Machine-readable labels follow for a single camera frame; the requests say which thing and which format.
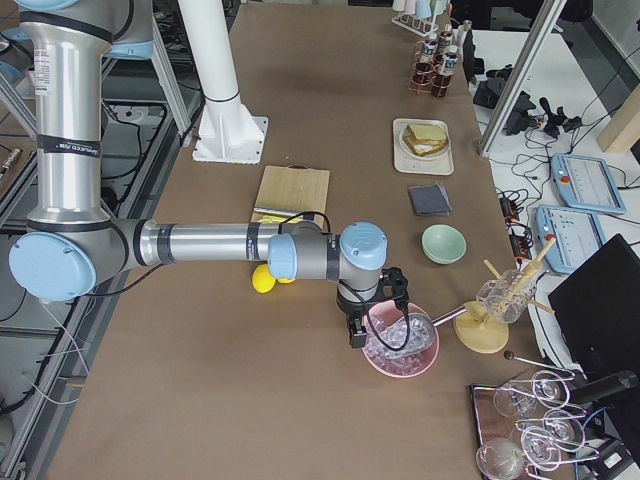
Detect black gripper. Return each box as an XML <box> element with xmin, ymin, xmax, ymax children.
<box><xmin>336</xmin><ymin>267</ymin><xmax>411</xmax><ymax>349</ymax></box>

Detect white round plate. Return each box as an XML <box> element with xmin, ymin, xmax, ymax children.
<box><xmin>399</xmin><ymin>121</ymin><xmax>450</xmax><ymax>160</ymax></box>

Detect bread slice sandwich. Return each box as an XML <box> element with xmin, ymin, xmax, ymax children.
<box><xmin>402</xmin><ymin>123</ymin><xmax>449</xmax><ymax>156</ymax></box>

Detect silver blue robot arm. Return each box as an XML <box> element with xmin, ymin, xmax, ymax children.
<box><xmin>8</xmin><ymin>1</ymin><xmax>409</xmax><ymax>348</ymax></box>

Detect cream plastic tray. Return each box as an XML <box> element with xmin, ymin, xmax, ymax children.
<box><xmin>392</xmin><ymin>118</ymin><xmax>454</xmax><ymax>176</ymax></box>

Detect wine glass rack tray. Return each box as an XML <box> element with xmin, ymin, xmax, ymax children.
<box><xmin>469</xmin><ymin>368</ymin><xmax>599</xmax><ymax>479</ymax></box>

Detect metal ice scoop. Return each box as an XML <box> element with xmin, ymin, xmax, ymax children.
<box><xmin>382</xmin><ymin>306</ymin><xmax>467</xmax><ymax>359</ymax></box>

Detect pink bowl with ice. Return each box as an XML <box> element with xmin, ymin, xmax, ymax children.
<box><xmin>362</xmin><ymin>301</ymin><xmax>440</xmax><ymax>378</ymax></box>

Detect mint green bowl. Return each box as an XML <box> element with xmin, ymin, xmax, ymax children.
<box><xmin>421</xmin><ymin>224</ymin><xmax>467</xmax><ymax>265</ymax></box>

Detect grey folded cloth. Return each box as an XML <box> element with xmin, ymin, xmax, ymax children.
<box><xmin>408</xmin><ymin>183</ymin><xmax>453</xmax><ymax>216</ymax></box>

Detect wooden mug tree stand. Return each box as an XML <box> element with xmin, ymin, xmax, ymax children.
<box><xmin>453</xmin><ymin>237</ymin><xmax>555</xmax><ymax>354</ymax></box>

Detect clear glass mug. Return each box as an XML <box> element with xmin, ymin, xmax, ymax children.
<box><xmin>476</xmin><ymin>269</ymin><xmax>536</xmax><ymax>324</ymax></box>

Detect left yellow lemon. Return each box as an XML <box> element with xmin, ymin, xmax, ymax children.
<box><xmin>251</xmin><ymin>264</ymin><xmax>277</xmax><ymax>294</ymax></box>

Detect wooden cutting board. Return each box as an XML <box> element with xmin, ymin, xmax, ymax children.
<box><xmin>251</xmin><ymin>166</ymin><xmax>330</xmax><ymax>221</ymax></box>

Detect yellow lemon squeezer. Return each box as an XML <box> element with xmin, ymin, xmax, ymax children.
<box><xmin>259</xmin><ymin>214</ymin><xmax>286</xmax><ymax>224</ymax></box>

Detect lower teach pendant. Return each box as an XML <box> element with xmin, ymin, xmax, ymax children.
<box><xmin>535</xmin><ymin>205</ymin><xmax>606</xmax><ymax>275</ymax></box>

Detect teach pendant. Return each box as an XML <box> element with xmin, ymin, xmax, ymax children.
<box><xmin>535</xmin><ymin>205</ymin><xmax>606</xmax><ymax>275</ymax></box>
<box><xmin>550</xmin><ymin>154</ymin><xmax>627</xmax><ymax>214</ymax></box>

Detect black laptop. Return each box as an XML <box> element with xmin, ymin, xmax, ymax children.
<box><xmin>549</xmin><ymin>234</ymin><xmax>639</xmax><ymax>377</ymax></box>

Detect upper teach pendant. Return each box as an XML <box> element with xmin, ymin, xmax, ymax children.
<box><xmin>550</xmin><ymin>154</ymin><xmax>627</xmax><ymax>214</ymax></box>

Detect copper bottle caddy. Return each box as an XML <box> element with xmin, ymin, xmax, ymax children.
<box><xmin>408</xmin><ymin>20</ymin><xmax>472</xmax><ymax>98</ymax></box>

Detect pastel cups on rack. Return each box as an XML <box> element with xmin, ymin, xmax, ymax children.
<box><xmin>392</xmin><ymin>0</ymin><xmax>449</xmax><ymax>20</ymax></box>

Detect white wire rack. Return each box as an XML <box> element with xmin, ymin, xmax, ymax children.
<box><xmin>391</xmin><ymin>12</ymin><xmax>440</xmax><ymax>38</ymax></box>

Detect aluminium frame post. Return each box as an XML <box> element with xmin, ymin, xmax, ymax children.
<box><xmin>478</xmin><ymin>0</ymin><xmax>566</xmax><ymax>158</ymax></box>

